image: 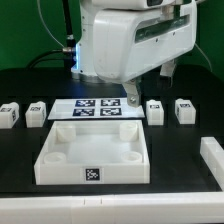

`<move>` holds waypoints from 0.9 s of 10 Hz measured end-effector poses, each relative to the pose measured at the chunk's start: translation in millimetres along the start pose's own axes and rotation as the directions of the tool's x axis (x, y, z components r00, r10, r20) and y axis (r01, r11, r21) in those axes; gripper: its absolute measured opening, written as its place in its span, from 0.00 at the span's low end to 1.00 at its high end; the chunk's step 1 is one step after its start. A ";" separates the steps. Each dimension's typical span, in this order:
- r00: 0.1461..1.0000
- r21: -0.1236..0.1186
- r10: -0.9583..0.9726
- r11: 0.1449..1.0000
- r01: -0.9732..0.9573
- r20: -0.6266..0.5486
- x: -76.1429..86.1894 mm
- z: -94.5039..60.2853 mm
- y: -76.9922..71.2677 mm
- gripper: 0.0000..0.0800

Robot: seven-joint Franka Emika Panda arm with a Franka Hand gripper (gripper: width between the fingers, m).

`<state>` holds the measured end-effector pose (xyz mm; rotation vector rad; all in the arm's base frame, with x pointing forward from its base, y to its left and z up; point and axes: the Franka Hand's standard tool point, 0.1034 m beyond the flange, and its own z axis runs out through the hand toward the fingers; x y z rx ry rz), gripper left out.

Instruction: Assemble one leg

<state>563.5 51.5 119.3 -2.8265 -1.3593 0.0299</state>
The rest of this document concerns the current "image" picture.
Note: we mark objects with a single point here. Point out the white front wall fixture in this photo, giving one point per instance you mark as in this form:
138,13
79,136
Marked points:
164,208

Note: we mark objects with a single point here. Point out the white wall fixture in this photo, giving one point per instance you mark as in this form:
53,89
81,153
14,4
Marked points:
164,208
213,155

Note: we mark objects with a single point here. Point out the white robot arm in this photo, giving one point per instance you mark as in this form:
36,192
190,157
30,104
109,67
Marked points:
84,49

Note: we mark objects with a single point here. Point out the white square tabletop tray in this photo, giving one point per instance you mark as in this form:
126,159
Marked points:
94,152

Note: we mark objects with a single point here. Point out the white right wall fixture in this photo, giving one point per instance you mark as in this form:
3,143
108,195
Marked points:
213,155

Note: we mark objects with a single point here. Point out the white marker base plate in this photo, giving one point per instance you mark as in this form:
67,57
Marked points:
95,108

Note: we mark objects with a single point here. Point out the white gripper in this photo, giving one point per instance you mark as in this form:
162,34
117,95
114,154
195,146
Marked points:
132,37

